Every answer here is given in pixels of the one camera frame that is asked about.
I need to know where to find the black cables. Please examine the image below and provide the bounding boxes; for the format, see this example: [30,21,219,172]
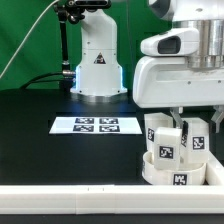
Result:
[19,71,76,90]

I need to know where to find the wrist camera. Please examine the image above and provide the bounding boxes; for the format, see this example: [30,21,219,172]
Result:
[140,28,199,57]

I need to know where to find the black camera stand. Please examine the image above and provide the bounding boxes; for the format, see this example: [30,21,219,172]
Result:
[53,0,85,92]

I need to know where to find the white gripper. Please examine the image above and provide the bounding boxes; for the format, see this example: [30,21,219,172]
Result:
[133,56,224,132]

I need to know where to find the white L-shaped fence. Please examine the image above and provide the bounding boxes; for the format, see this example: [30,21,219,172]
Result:
[0,157,224,214]

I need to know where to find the white cable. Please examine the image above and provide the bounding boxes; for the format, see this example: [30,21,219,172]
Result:
[0,0,61,80]

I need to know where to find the white marker sheet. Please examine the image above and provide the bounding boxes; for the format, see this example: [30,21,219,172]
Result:
[49,117,142,135]

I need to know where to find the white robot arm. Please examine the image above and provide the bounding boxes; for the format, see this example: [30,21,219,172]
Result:
[72,0,224,124]

